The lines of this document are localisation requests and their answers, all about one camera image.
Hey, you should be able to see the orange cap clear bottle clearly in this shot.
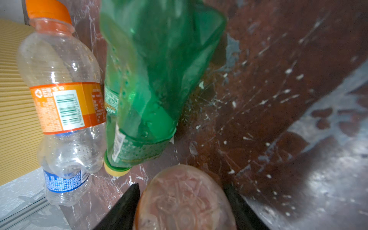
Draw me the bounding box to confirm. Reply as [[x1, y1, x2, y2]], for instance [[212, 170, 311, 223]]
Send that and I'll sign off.
[[17, 1, 106, 178]]

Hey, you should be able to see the yellow trash bin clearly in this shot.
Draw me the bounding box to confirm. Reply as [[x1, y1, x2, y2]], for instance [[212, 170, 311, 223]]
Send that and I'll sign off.
[[1, 19, 43, 185]]

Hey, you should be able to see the amber tea bottle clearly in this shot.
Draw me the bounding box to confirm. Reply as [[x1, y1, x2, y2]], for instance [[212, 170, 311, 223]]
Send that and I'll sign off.
[[133, 164, 237, 230]]

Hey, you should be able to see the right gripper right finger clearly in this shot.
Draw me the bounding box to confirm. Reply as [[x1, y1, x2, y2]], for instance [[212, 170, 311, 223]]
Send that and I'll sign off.
[[223, 184, 269, 230]]

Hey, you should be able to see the green bottle yellow cap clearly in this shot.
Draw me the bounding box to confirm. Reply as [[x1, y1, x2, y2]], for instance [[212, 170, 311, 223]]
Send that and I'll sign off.
[[100, 1, 227, 177]]

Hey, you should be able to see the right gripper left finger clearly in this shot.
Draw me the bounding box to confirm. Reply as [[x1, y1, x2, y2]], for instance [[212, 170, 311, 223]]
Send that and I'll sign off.
[[93, 184, 140, 230]]

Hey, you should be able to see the blue label bottle near bin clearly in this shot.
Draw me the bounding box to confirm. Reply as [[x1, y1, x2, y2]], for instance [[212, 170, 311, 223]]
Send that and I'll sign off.
[[37, 138, 92, 207]]

